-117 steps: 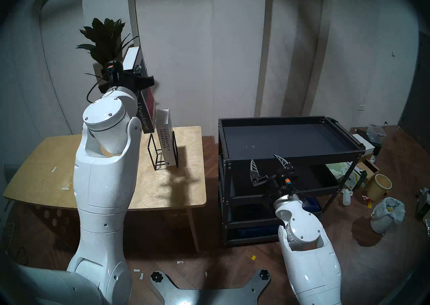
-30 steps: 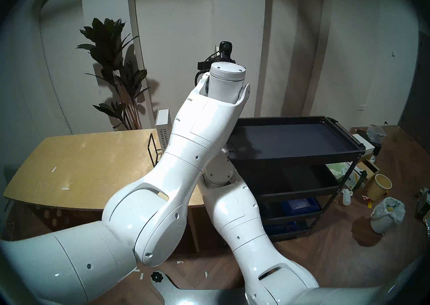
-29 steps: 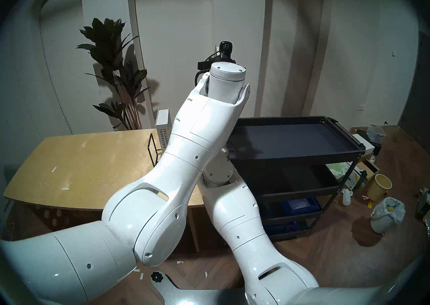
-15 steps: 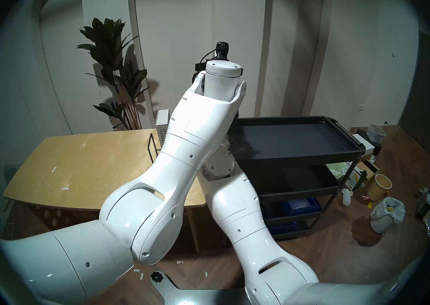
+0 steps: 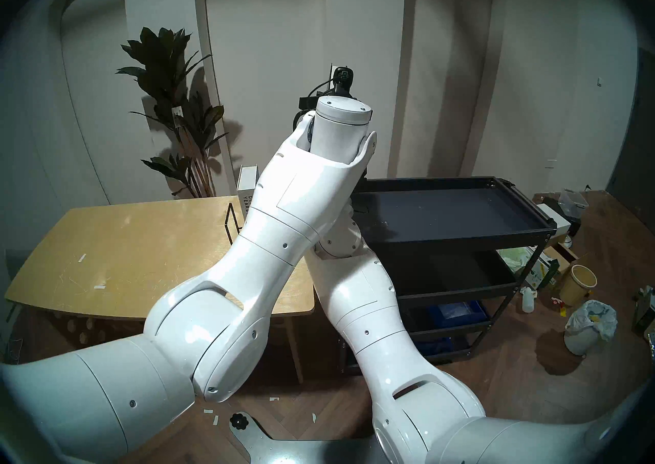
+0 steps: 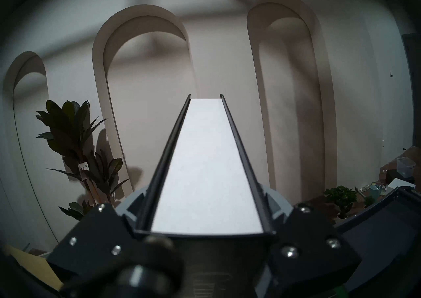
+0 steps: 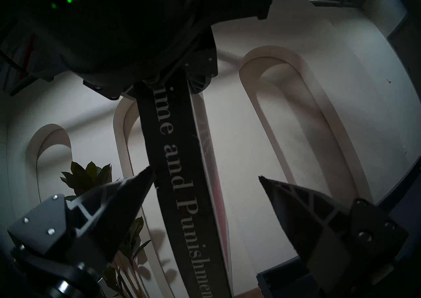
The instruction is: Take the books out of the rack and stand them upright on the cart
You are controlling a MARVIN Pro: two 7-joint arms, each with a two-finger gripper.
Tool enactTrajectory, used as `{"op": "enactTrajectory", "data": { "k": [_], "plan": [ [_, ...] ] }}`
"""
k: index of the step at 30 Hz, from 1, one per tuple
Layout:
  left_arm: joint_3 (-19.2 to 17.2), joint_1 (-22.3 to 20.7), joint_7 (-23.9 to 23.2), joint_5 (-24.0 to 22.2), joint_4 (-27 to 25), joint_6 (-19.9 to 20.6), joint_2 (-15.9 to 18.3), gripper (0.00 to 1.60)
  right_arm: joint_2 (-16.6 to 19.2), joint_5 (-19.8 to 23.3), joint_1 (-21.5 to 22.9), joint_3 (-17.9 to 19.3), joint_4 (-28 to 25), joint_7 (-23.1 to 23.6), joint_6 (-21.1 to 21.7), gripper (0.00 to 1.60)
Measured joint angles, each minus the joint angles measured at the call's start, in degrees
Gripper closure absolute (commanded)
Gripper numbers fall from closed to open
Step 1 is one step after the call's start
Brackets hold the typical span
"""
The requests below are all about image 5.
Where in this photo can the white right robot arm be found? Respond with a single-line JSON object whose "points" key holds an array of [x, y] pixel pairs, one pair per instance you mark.
{"points": [[389, 355]]}

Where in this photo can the tall dark green plant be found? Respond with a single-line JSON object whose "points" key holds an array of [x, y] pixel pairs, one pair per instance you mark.
{"points": [[169, 84]]}

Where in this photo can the open cardboard box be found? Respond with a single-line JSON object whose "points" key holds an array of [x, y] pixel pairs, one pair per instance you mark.
{"points": [[560, 258]]}

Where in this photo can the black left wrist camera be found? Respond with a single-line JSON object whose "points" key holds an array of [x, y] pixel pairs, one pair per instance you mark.
{"points": [[342, 76]]}

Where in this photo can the pale yellow bucket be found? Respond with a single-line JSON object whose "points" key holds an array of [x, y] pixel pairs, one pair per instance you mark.
{"points": [[575, 286]]}

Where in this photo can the black three-shelf utility cart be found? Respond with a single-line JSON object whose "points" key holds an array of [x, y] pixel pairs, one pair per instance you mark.
{"points": [[450, 217]]}

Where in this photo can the small white bottle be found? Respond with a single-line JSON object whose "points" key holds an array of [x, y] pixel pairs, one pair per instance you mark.
{"points": [[528, 302]]}

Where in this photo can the white Design Hotels yearbook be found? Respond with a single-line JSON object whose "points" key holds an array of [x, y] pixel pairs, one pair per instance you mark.
{"points": [[246, 184]]}

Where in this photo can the black star knob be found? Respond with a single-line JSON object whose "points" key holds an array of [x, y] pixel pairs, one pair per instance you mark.
{"points": [[238, 421]]}

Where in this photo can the white trash bag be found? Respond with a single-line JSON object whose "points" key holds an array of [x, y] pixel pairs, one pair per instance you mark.
{"points": [[591, 325]]}

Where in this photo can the green white plastic bag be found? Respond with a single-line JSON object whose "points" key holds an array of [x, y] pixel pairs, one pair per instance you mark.
{"points": [[517, 259]]}

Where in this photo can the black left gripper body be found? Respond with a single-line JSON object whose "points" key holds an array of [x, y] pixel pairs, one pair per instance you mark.
{"points": [[306, 102]]}

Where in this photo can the light wooden table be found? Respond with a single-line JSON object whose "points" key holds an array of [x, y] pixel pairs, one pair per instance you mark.
{"points": [[143, 248]]}

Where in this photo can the grey metal robot base plate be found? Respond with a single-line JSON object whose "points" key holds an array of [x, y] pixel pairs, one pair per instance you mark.
{"points": [[297, 450]]}

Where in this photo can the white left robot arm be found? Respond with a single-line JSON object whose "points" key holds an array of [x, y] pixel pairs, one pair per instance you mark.
{"points": [[256, 263]]}

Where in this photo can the clear plastic storage box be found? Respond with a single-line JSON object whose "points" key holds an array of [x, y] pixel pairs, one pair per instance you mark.
{"points": [[573, 203]]}

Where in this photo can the white box beside cart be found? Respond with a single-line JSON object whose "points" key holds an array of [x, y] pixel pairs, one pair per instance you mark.
{"points": [[555, 217]]}

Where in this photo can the dark green carton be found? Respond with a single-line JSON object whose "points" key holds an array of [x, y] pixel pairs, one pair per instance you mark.
{"points": [[646, 312]]}

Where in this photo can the blue plastic bin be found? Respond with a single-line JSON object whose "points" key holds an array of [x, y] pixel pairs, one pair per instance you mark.
{"points": [[458, 312]]}

